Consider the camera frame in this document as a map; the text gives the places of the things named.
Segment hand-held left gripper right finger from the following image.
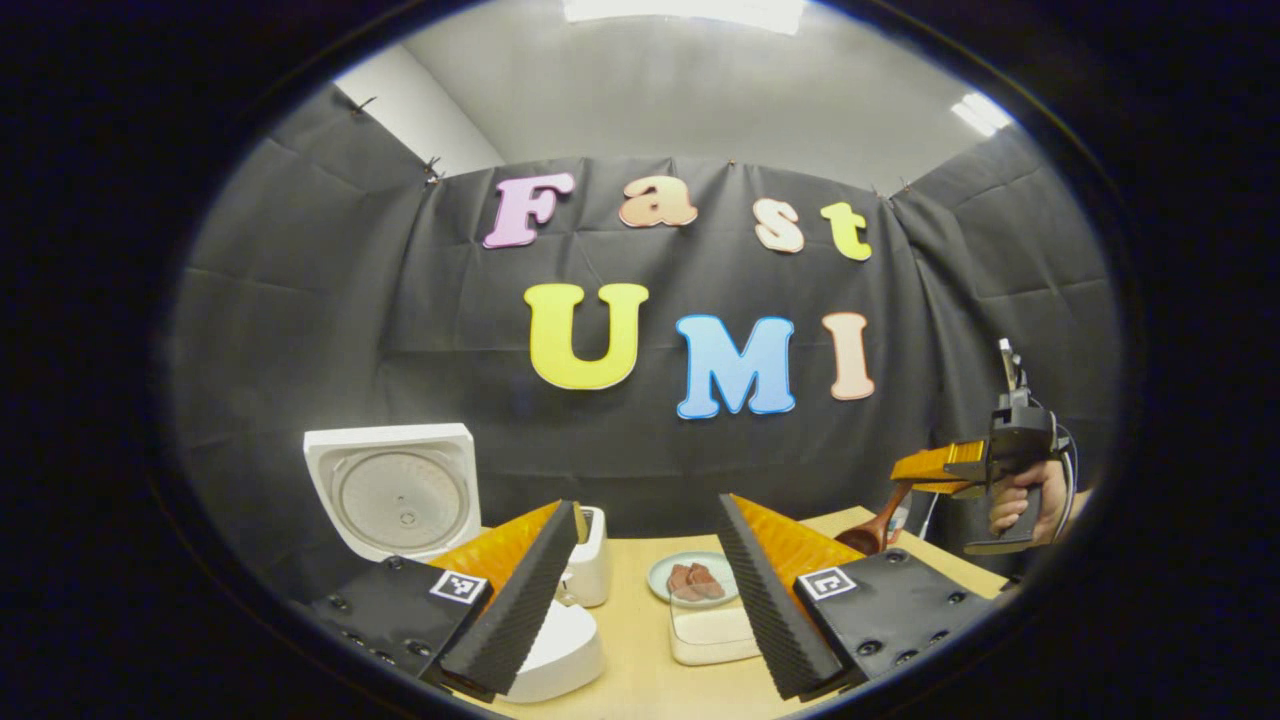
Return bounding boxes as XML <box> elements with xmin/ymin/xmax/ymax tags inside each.
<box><xmin>716</xmin><ymin>493</ymin><xmax>1006</xmax><ymax>701</ymax></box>

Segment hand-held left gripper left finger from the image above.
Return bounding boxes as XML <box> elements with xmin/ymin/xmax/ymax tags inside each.
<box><xmin>310</xmin><ymin>500</ymin><xmax>591</xmax><ymax>703</ymax></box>

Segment brown wooden spoon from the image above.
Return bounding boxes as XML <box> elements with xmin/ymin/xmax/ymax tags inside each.
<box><xmin>835</xmin><ymin>483</ymin><xmax>914</xmax><ymax>558</ymax></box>

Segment white rice cooker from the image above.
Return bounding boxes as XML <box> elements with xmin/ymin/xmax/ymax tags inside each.
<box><xmin>303</xmin><ymin>423</ymin><xmax>607</xmax><ymax>705</ymax></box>

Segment red meat slices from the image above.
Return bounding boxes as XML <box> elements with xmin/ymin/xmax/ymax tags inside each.
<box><xmin>666</xmin><ymin>562</ymin><xmax>727</xmax><ymax>603</ymax></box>

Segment white toaster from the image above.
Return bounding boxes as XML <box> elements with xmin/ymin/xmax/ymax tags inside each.
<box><xmin>555</xmin><ymin>506</ymin><xmax>610</xmax><ymax>609</ymax></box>

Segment pale green plate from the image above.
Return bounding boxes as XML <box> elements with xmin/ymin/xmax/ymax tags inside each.
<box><xmin>647</xmin><ymin>551</ymin><xmax>742</xmax><ymax>609</ymax></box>

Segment black backdrop cloth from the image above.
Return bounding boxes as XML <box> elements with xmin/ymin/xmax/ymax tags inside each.
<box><xmin>170</xmin><ymin>85</ymin><xmax>1121</xmax><ymax>601</ymax></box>

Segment small ceiling light panel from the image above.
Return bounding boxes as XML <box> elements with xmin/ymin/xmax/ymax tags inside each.
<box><xmin>949</xmin><ymin>92</ymin><xmax>1017</xmax><ymax>137</ymax></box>

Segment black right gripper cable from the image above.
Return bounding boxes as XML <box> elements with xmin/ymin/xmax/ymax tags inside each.
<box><xmin>1045</xmin><ymin>410</ymin><xmax>1081</xmax><ymax>543</ymax></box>

